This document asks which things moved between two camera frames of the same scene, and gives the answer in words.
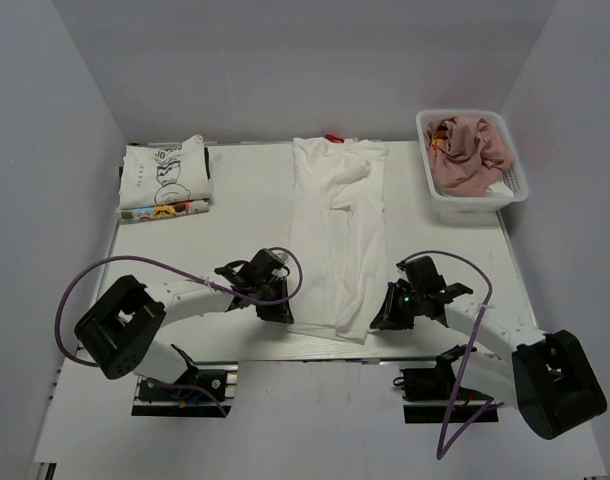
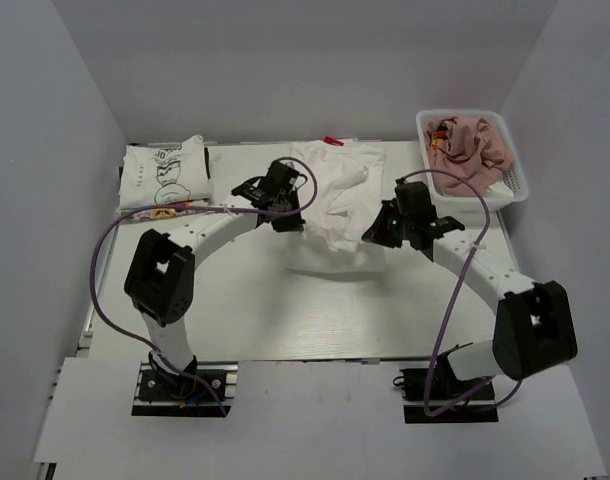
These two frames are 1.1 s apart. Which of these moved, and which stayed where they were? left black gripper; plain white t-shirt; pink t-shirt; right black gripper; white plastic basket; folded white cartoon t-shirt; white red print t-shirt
Moved: right black gripper; white red print t-shirt; left black gripper
Stayed: white plastic basket; plain white t-shirt; folded white cartoon t-shirt; pink t-shirt
